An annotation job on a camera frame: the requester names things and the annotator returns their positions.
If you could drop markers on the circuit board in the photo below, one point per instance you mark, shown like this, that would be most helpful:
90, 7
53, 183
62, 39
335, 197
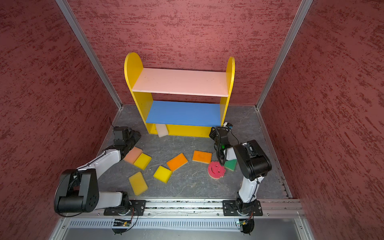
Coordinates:
121, 223
246, 223

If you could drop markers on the orange sponge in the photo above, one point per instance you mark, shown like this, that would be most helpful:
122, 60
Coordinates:
202, 157
177, 162

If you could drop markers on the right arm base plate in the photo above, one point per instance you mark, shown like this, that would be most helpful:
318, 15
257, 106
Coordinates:
238, 208

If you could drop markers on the yellow shelf unit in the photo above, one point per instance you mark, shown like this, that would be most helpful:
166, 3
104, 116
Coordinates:
183, 118

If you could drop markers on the cream white sponge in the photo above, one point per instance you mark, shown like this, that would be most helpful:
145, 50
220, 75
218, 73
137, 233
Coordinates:
162, 130

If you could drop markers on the yellow sponge near left gripper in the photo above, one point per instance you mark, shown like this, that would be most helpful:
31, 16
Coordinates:
142, 161

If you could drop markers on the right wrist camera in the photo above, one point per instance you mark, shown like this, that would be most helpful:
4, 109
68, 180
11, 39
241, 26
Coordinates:
228, 125

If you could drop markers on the right circuit board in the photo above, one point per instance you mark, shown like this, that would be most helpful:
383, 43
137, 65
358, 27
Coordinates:
246, 223

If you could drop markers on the large yellow sponge front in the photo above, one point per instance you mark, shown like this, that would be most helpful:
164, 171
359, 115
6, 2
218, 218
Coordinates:
138, 183

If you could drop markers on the aluminium front rail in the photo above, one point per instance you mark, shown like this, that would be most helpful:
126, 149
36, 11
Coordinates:
206, 208

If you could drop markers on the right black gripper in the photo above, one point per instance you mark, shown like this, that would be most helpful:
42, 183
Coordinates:
213, 133

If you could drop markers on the orange sponge left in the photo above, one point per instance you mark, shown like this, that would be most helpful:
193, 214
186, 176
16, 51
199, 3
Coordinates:
177, 162

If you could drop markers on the green sponge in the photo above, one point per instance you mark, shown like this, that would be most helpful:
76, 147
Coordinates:
231, 165

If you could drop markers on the salmon pink sponge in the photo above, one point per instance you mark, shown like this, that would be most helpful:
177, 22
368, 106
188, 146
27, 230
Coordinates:
133, 155

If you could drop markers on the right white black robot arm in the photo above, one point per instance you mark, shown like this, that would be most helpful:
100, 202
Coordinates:
254, 165

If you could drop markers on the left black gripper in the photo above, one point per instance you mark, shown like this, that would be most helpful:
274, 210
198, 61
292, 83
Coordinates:
136, 135

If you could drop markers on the pink round smiley sponge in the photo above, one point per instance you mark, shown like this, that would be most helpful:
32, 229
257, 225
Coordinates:
216, 171

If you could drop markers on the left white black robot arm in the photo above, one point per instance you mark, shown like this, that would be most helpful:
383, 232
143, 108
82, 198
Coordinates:
78, 191

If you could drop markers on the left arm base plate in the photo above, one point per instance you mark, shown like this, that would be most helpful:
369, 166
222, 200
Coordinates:
134, 208

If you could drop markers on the left circuit board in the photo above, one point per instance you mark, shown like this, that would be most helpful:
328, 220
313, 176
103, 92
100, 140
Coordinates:
121, 223

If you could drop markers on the small yellow square sponge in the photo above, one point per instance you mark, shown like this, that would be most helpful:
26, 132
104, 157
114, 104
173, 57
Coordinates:
163, 174

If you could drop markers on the orange sponge right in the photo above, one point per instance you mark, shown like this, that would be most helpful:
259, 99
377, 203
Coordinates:
202, 157

